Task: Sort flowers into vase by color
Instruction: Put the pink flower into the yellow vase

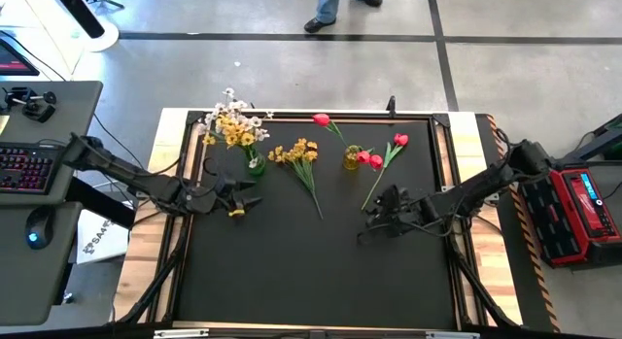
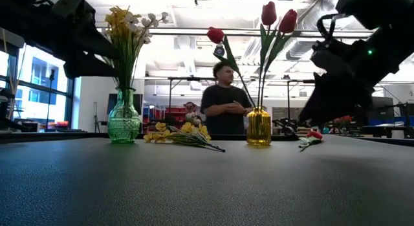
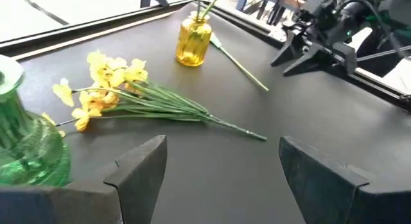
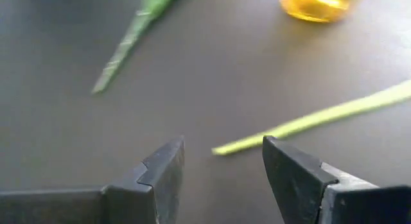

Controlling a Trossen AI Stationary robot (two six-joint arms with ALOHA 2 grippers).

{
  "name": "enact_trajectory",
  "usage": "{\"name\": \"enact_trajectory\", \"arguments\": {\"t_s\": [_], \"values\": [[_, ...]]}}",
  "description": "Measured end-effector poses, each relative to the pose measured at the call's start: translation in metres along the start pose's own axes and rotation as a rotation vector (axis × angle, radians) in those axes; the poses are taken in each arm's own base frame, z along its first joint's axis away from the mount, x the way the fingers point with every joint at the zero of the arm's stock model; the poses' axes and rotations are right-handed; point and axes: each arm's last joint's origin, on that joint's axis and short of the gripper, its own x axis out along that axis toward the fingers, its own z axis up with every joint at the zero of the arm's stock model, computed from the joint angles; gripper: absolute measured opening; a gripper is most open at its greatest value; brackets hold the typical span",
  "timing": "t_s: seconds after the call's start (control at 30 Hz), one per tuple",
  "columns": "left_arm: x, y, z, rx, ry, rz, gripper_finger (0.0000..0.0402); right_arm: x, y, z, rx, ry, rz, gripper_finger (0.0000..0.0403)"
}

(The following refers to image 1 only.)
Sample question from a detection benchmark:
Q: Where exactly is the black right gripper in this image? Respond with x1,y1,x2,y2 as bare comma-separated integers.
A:
362,185,424,238

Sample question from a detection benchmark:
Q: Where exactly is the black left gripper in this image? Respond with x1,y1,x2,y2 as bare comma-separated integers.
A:
187,176,264,218

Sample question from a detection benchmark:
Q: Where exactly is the yellow artificial flower bunch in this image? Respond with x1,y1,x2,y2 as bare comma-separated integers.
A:
267,137,325,221
201,114,263,158

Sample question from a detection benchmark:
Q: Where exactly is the white artificial flower bunch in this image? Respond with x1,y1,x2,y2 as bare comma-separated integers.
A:
195,87,271,170

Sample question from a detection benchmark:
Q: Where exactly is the green glass vase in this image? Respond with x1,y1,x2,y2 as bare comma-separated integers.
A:
245,149,267,178

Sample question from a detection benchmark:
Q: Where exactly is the yellow glass vase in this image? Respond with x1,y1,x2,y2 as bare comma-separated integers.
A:
342,144,363,172

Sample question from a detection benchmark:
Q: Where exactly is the black table mat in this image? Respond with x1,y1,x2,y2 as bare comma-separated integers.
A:
173,118,461,330

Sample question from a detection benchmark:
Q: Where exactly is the white printed box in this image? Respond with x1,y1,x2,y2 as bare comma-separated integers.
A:
76,210,130,265

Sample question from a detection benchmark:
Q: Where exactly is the red power tool case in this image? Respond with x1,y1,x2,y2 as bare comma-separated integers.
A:
517,157,622,271

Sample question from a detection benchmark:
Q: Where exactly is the black hazard-striped floor strip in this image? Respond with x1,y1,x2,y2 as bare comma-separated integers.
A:
473,113,561,334

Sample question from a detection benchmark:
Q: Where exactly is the black computer mouse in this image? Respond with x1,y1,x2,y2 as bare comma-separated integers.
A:
24,206,55,251

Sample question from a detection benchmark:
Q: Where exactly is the person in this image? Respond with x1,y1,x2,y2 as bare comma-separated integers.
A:
303,0,385,34

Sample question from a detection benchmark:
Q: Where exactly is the white stand base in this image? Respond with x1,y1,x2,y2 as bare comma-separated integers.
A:
46,0,121,53

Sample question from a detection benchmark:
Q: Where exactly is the black backlit keyboard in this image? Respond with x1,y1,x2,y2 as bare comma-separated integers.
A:
0,142,67,195

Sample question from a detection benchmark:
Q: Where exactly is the black equipment stand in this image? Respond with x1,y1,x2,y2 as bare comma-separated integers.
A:
575,113,622,161

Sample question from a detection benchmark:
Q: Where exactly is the grey workstation desk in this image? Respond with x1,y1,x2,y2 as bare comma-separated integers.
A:
0,80,104,326

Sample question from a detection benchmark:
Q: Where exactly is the black stand column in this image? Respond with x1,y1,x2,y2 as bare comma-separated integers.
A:
50,0,106,40

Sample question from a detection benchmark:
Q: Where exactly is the dark monitor screen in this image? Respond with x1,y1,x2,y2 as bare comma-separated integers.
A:
0,30,41,77

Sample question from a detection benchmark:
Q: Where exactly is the black aluminium table frame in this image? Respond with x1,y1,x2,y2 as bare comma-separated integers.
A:
109,108,524,330

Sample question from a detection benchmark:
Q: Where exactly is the silver metal bracket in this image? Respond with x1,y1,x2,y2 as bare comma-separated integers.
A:
426,331,480,339
154,328,210,339

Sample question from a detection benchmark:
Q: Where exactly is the black clamp mount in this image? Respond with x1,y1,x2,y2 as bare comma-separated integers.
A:
1,85,58,124

